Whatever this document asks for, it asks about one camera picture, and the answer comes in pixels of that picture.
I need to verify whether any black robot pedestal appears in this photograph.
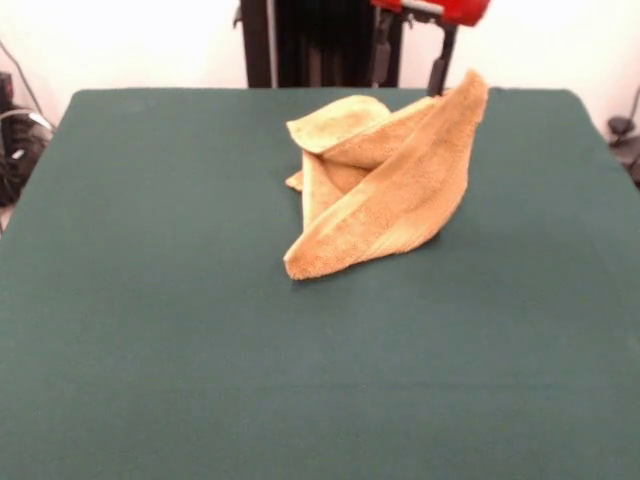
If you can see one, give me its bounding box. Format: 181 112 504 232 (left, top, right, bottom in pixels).
233 0 414 90

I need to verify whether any dark green table cloth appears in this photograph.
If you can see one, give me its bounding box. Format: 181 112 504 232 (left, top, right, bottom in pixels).
0 87 640 480

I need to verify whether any tan terry towel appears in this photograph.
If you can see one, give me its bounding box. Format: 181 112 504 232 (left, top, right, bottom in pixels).
283 68 490 281

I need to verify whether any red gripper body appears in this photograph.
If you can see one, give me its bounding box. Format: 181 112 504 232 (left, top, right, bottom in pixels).
370 0 494 27

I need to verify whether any dark round stand base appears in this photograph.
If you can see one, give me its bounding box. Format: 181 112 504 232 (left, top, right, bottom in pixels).
0 72 54 207
606 84 640 189

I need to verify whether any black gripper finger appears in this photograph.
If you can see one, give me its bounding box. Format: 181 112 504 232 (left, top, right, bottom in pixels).
372 10 395 87
428 23 460 97

